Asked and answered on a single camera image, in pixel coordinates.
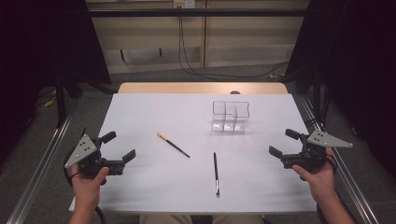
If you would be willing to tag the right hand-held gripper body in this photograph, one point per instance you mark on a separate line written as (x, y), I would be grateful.
(306, 157)

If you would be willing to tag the person's right hand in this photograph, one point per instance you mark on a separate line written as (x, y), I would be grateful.
(320, 183)

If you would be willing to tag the black metal stand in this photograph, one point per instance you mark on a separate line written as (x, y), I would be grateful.
(60, 102)

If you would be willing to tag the person's leg in khaki trousers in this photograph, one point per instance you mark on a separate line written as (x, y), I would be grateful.
(165, 219)
(238, 220)

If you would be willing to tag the black curtain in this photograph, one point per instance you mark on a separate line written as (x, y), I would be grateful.
(40, 43)
(358, 62)

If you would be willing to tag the white wall power outlet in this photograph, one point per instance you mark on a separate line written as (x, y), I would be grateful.
(184, 3)

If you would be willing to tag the wooden table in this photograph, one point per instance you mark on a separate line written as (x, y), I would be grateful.
(186, 88)

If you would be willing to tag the clear acrylic organizer box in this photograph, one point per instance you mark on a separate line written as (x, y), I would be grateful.
(231, 116)

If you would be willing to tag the black pencil with orange end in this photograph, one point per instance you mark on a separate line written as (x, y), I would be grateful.
(173, 145)

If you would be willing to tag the white table sheet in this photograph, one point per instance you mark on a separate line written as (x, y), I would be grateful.
(174, 186)

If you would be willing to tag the black and silver pen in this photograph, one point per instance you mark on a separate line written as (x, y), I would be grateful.
(216, 174)

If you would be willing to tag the black metal frame bar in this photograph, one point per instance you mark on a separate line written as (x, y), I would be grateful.
(140, 13)

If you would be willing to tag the person's left hand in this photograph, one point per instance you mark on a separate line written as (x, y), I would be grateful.
(87, 189)

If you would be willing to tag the metal floor rail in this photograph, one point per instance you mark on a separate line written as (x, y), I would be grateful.
(37, 180)
(355, 186)

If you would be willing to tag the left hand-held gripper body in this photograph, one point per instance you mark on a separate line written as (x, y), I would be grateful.
(90, 161)

